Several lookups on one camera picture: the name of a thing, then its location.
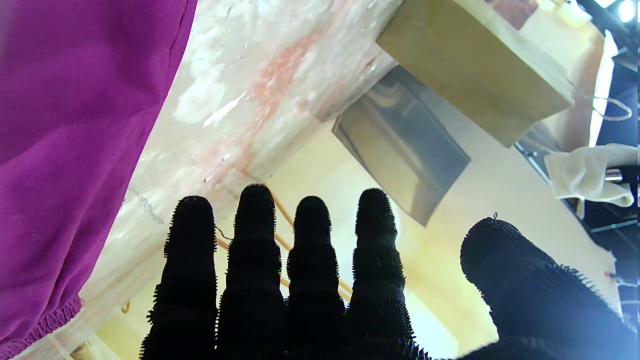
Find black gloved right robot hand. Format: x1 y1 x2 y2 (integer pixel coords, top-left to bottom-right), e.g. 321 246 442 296
140 183 640 360

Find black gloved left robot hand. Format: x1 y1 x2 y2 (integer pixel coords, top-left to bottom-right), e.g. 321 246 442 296
619 165 640 206

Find cream ankle sock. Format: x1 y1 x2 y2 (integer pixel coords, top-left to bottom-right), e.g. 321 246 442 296
544 143 638 208

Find kraft paper bag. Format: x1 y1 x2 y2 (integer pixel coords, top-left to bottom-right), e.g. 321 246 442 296
376 0 633 149

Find magenta shorts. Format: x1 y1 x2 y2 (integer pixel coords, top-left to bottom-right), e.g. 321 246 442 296
0 0 198 360

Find white tripod floor lamp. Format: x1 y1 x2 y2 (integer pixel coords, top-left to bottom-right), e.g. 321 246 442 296
120 192 461 360

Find dark grey flat screen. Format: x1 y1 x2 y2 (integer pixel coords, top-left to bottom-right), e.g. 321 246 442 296
331 65 472 227

